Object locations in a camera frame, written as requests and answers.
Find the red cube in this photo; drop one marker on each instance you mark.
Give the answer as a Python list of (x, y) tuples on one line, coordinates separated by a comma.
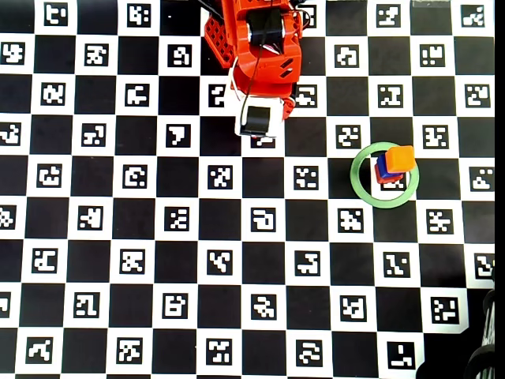
[(384, 178)]

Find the black white marker mat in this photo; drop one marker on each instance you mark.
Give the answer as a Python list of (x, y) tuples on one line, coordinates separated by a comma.
[(252, 245)]

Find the blue cube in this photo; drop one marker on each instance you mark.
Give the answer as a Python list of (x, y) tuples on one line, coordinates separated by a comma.
[(382, 163)]

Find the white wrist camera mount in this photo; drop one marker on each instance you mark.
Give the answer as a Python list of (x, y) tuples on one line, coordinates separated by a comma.
[(276, 118)]

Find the orange cube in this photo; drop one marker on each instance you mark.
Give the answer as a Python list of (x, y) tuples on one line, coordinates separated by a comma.
[(400, 158)]

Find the red robot base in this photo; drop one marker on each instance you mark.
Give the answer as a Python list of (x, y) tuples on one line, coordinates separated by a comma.
[(217, 37)]

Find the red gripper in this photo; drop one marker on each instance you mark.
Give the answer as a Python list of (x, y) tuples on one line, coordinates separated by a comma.
[(258, 118)]

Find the clear tape strip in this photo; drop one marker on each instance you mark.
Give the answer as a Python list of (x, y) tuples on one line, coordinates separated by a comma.
[(430, 3)]

